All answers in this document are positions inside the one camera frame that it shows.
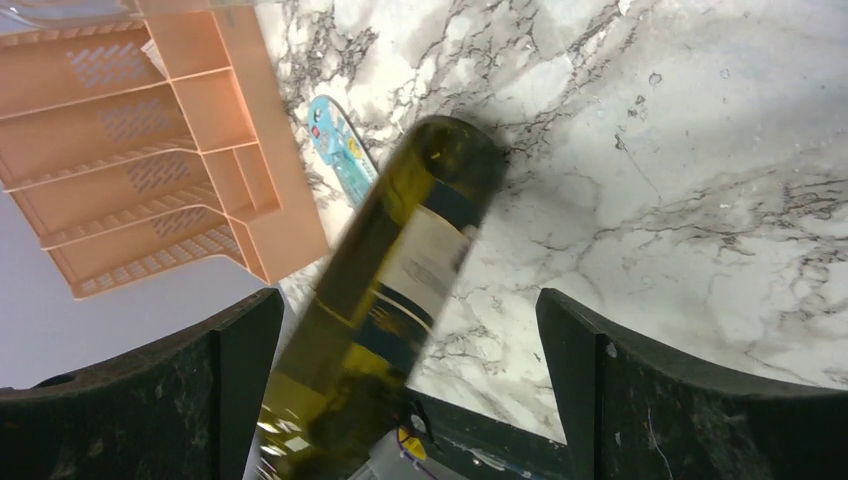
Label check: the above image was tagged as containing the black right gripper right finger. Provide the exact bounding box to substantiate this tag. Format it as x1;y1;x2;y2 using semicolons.
535;288;847;479

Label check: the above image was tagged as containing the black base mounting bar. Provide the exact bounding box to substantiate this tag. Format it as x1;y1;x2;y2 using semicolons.
401;388;575;479

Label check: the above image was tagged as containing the peach plastic desk organizer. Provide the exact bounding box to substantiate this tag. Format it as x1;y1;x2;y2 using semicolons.
1;6;328;299

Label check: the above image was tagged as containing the green bottle black cap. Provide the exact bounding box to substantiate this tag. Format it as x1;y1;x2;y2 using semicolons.
254;115;508;479

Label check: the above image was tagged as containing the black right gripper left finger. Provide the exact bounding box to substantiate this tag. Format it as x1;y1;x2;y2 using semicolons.
1;288;285;479

